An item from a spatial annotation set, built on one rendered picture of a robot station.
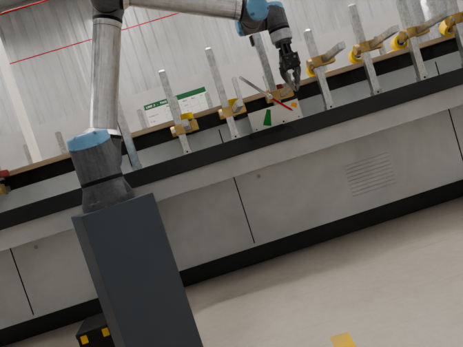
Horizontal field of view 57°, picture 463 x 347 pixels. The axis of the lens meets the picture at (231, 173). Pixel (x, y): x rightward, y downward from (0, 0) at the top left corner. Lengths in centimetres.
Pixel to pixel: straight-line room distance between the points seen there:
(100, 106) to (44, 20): 890
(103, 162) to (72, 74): 865
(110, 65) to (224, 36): 794
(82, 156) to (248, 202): 110
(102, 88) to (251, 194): 103
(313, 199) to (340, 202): 16
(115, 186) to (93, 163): 11
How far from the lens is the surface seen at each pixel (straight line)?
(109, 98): 173
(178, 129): 210
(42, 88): 1035
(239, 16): 171
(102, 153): 152
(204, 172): 212
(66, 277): 254
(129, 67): 979
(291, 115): 214
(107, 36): 178
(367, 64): 229
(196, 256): 239
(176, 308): 156
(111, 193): 150
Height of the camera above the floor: 67
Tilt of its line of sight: 3 degrees down
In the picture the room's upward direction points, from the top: 17 degrees counter-clockwise
